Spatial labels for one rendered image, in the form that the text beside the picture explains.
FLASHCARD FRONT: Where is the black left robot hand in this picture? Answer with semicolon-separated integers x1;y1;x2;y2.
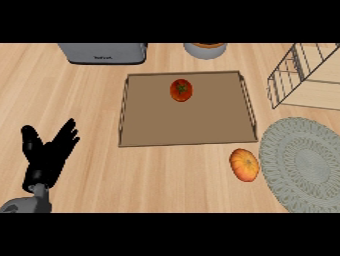
20;117;82;194

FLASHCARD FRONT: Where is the red tomato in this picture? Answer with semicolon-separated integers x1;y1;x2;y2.
169;78;195;103

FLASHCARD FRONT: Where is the grey toaster appliance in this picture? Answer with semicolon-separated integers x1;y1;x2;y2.
57;42;150;66

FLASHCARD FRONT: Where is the wire tiered shelf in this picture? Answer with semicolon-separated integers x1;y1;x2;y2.
266;42;340;120

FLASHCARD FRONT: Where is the grey round woven placemat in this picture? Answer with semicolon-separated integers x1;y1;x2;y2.
257;116;340;214

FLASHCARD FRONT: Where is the brown rectangular tray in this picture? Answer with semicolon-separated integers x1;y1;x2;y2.
117;70;260;148

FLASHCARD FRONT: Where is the grey round pot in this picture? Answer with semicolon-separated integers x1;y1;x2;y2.
182;42;229;61

